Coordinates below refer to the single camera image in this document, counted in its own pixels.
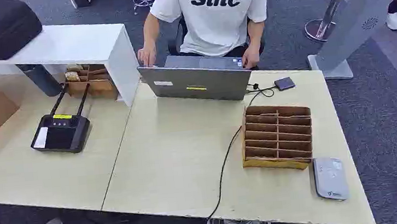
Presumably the person's left hand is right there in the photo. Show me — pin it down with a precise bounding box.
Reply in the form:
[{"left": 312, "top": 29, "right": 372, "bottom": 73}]
[{"left": 240, "top": 45, "right": 262, "bottom": 70}]

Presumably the person's right hand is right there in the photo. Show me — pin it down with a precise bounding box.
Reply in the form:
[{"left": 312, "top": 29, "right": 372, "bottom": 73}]
[{"left": 136, "top": 44, "right": 159, "bottom": 68}]

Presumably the black office chair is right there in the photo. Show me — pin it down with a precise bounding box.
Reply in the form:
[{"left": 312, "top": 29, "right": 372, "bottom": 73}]
[{"left": 165, "top": 8, "right": 267, "bottom": 65}]

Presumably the wooden box with cards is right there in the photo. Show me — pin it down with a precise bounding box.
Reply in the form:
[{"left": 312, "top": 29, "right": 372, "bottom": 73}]
[{"left": 63, "top": 60, "right": 120, "bottom": 104}]

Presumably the patterned brown card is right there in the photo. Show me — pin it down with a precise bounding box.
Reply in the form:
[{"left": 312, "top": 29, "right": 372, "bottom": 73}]
[
  {"left": 67, "top": 63, "right": 84, "bottom": 74},
  {"left": 65, "top": 70, "right": 82, "bottom": 84}
]

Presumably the grey kiosk stand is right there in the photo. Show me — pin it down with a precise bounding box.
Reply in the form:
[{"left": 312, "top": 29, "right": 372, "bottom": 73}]
[{"left": 301, "top": 0, "right": 397, "bottom": 83}]

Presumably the dark cylindrical bottle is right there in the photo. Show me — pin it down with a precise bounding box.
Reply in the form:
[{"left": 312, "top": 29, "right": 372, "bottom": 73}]
[{"left": 16, "top": 61, "right": 63, "bottom": 100}]

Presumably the wooden slotted card box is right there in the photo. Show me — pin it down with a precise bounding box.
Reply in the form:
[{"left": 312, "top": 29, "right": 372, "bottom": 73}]
[{"left": 236, "top": 100, "right": 317, "bottom": 176}]

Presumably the grey laptop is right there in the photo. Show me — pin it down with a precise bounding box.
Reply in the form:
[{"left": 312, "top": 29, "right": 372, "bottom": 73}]
[{"left": 136, "top": 48, "right": 255, "bottom": 111}]

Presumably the grey flat card reader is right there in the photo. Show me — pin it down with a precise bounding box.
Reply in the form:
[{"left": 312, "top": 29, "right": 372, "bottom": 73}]
[{"left": 311, "top": 155, "right": 351, "bottom": 204}]

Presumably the white desk riser shelf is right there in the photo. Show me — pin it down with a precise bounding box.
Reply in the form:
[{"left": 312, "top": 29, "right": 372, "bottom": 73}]
[{"left": 0, "top": 16, "right": 144, "bottom": 120}]

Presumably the black cable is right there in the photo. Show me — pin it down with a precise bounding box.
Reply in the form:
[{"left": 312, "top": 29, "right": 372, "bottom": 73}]
[{"left": 193, "top": 80, "right": 289, "bottom": 221}]

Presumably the black remote controller with antennas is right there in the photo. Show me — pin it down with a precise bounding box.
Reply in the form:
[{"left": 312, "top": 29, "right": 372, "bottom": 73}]
[{"left": 25, "top": 81, "right": 97, "bottom": 158}]

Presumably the chrome stanchion post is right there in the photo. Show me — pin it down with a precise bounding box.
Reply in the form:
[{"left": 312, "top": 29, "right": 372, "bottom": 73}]
[{"left": 301, "top": 0, "right": 364, "bottom": 45}]

